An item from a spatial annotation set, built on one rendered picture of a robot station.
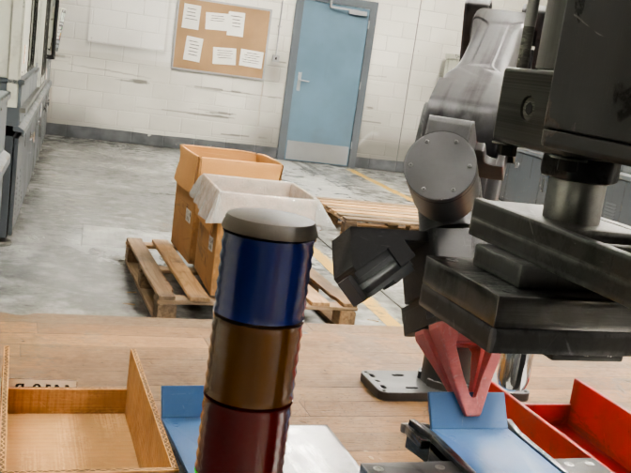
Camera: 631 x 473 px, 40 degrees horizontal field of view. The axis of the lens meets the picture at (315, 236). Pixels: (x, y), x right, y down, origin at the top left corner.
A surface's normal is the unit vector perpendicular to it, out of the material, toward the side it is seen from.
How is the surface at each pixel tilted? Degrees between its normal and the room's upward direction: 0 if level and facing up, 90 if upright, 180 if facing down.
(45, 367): 0
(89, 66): 90
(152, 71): 90
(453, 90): 27
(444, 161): 65
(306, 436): 0
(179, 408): 60
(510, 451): 0
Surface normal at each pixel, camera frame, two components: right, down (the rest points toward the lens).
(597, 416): -0.94, -0.07
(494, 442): 0.14, -0.97
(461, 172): -0.21, -0.28
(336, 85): 0.25, 0.22
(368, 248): 0.34, -0.29
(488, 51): -0.01, -0.81
